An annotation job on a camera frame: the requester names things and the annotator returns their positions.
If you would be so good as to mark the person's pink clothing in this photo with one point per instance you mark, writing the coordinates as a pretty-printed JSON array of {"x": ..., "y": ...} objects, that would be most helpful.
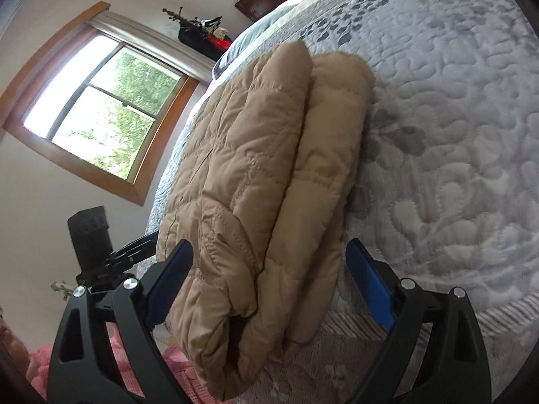
[{"x": 181, "y": 366}]

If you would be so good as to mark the wooden coat rack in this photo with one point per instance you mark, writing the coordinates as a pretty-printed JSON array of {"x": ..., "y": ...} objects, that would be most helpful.
[{"x": 172, "y": 13}]

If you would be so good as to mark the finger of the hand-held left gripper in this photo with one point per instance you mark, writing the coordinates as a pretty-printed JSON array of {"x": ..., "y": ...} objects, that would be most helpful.
[{"x": 134, "y": 254}]

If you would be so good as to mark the pale window curtain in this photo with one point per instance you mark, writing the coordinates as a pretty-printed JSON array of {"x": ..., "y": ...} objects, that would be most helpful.
[{"x": 147, "y": 35}]

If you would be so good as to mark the red hanging cloth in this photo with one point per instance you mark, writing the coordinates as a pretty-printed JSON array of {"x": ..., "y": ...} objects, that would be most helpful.
[{"x": 218, "y": 43}]

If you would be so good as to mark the beige quilted jacket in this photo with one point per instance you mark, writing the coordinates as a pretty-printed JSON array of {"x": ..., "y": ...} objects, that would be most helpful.
[{"x": 252, "y": 176}]

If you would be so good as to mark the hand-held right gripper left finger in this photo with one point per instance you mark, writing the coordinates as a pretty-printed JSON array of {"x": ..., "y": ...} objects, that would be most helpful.
[{"x": 168, "y": 282}]

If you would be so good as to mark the large wooden-framed window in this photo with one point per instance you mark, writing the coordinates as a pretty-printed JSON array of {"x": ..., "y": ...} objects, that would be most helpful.
[{"x": 105, "y": 105}]

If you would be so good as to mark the grey pillow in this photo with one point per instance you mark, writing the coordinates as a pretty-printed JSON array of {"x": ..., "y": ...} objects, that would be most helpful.
[{"x": 240, "y": 46}]

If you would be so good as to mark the grey floral bed quilt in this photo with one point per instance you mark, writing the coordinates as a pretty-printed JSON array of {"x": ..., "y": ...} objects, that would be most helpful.
[{"x": 442, "y": 134}]

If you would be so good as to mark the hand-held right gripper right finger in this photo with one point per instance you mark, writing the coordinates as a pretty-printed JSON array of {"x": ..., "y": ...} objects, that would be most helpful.
[{"x": 372, "y": 286}]

